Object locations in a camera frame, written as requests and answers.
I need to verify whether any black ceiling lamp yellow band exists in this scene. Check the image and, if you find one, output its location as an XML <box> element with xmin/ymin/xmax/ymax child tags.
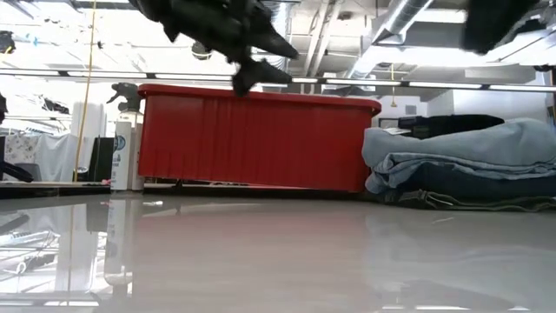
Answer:
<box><xmin>190</xmin><ymin>41</ymin><xmax>214</xmax><ymax>62</ymax></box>

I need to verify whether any black garment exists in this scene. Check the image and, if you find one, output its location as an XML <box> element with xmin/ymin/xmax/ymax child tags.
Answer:
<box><xmin>377</xmin><ymin>163</ymin><xmax>556</xmax><ymax>213</ymax></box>

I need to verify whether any light blue garment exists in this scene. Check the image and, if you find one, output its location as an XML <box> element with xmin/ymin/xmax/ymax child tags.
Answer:
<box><xmin>361</xmin><ymin>117</ymin><xmax>556</xmax><ymax>183</ymax></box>

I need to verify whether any clear spray bottle grey trigger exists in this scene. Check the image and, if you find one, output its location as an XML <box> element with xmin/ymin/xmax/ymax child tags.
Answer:
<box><xmin>106</xmin><ymin>82</ymin><xmax>145</xmax><ymax>193</ymax></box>

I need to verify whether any silver spiral air duct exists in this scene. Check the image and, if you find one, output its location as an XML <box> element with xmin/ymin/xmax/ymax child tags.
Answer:
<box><xmin>345</xmin><ymin>0</ymin><xmax>435</xmax><ymax>80</ymax></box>

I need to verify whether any ceiling light strip rail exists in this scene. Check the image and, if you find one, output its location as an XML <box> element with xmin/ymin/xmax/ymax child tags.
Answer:
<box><xmin>0</xmin><ymin>67</ymin><xmax>556</xmax><ymax>93</ymax></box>

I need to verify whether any black left camera cable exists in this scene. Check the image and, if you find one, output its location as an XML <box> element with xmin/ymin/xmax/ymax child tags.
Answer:
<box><xmin>0</xmin><ymin>160</ymin><xmax>36</xmax><ymax>183</ymax></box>

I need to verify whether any striped blue-green towel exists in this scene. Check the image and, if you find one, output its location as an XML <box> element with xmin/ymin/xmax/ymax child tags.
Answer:
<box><xmin>364</xmin><ymin>151</ymin><xmax>556</xmax><ymax>195</ymax></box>

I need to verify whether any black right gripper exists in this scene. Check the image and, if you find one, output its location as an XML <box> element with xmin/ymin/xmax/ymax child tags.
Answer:
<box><xmin>460</xmin><ymin>0</ymin><xmax>540</xmax><ymax>56</ymax></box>

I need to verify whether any black aluminium table frame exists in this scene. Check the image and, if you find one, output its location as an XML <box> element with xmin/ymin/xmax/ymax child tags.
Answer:
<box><xmin>0</xmin><ymin>181</ymin><xmax>374</xmax><ymax>201</ymax></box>

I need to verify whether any grey rectangular air duct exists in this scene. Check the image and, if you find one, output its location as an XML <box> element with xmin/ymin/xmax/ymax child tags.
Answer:
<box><xmin>373</xmin><ymin>19</ymin><xmax>470</xmax><ymax>50</ymax></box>

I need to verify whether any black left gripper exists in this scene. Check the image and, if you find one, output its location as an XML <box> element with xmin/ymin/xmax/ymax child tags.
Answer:
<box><xmin>129</xmin><ymin>0</ymin><xmax>301</xmax><ymax>99</ymax></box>

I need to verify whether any black box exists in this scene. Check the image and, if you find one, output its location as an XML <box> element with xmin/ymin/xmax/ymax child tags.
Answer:
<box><xmin>89</xmin><ymin>136</ymin><xmax>115</xmax><ymax>183</ymax></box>

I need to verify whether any white patterned cloth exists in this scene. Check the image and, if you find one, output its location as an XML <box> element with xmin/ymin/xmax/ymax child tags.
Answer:
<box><xmin>3</xmin><ymin>132</ymin><xmax>97</xmax><ymax>183</ymax></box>

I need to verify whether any grey waste bin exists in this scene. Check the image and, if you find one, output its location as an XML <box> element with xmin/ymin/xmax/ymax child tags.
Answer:
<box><xmin>17</xmin><ymin>163</ymin><xmax>43</xmax><ymax>183</ymax></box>

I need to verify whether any black metal stand frame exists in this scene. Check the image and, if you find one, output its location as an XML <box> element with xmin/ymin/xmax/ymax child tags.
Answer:
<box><xmin>377</xmin><ymin>116</ymin><xmax>407</xmax><ymax>130</ymax></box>

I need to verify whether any red plastic bin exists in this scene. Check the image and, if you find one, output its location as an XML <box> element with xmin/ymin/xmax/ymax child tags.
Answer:
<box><xmin>137</xmin><ymin>83</ymin><xmax>382</xmax><ymax>193</ymax></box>

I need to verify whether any silver corrugated air duct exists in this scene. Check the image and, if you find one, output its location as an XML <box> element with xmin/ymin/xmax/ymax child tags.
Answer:
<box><xmin>255</xmin><ymin>0</ymin><xmax>291</xmax><ymax>78</ymax></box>

